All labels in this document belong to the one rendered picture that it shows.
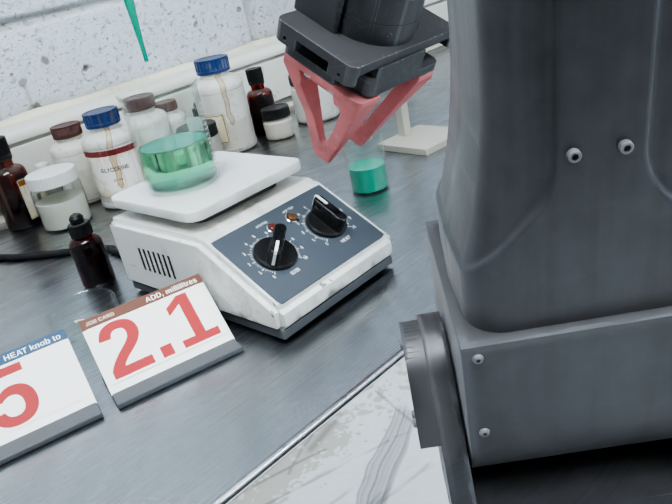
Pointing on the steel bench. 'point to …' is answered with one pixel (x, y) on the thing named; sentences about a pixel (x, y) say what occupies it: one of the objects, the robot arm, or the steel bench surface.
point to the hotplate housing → (144, 270)
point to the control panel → (334, 249)
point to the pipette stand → (429, 135)
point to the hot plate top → (235, 163)
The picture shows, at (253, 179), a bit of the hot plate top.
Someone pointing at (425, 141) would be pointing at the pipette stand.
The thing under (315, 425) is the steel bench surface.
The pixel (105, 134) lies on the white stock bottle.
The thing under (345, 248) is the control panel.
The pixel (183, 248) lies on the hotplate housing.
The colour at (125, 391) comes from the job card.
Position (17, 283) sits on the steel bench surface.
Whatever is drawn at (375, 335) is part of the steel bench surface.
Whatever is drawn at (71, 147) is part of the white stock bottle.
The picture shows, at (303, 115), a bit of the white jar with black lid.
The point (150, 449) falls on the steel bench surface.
